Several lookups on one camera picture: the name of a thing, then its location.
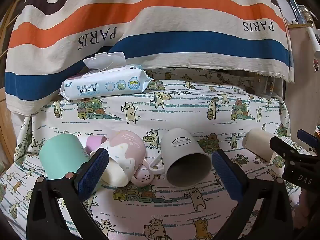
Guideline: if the baby wipes pack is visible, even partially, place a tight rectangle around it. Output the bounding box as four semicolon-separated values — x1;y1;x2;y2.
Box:
59;51;154;100

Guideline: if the person's right hand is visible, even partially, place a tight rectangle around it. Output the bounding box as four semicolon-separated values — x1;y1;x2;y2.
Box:
292;189;320;230

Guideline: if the white pen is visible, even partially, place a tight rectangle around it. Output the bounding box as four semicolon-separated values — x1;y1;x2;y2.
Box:
306;25;320;53

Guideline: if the teal cup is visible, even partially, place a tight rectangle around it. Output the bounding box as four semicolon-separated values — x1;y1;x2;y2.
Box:
39;133;91;181

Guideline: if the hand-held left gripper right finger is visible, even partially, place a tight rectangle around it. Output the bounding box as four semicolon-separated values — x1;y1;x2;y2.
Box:
212;149;294;240

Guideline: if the grey cup with handle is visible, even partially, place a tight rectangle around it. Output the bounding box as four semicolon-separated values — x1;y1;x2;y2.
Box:
149;128;212;187

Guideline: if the striped cloth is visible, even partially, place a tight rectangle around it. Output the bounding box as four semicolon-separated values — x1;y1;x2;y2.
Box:
4;0;297;117

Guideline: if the cream cup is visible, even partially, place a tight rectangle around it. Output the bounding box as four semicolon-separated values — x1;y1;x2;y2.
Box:
100;160;131;187

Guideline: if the blue pen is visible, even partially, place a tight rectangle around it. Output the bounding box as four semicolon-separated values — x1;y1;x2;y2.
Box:
289;0;301;23

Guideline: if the pink cup with handle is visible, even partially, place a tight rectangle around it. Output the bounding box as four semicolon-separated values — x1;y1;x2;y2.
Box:
104;130;154;187

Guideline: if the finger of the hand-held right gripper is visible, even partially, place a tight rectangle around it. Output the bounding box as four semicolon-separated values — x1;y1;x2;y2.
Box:
269;135;304;171
297;129;320;153

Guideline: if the cat printed cloth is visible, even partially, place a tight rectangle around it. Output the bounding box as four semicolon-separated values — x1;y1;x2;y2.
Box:
0;67;303;240

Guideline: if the purple cup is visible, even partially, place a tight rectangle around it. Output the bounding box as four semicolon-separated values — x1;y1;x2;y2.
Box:
86;135;108;156

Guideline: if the beige cup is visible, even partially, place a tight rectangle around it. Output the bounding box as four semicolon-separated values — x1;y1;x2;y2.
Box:
242;128;278;163

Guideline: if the wooden furniture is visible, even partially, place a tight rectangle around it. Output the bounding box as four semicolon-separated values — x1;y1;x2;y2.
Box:
0;0;28;165

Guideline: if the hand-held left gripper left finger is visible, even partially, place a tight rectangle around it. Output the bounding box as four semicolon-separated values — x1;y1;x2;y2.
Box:
26;148;110;240

